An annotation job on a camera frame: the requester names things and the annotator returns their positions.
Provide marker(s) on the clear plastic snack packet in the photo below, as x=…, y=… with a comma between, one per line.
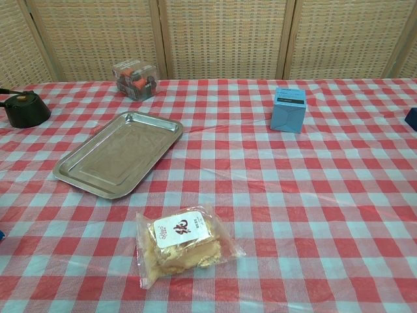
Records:
x=182, y=243

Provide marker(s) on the rectangular stainless steel tray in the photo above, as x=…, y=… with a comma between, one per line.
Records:
x=114, y=156

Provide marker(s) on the light blue cardboard box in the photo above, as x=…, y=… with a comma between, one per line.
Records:
x=288, y=117

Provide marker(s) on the red white checkered tablecloth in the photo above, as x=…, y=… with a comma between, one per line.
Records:
x=293, y=195

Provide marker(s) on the clear box with orange-black contents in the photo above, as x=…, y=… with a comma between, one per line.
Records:
x=137, y=81

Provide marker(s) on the woven bamboo folding screen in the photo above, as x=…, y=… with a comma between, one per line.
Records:
x=228, y=39

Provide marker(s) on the black cast iron teapot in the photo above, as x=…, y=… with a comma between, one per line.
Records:
x=26, y=111

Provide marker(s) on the dark blue long box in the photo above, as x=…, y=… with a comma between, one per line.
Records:
x=413, y=119

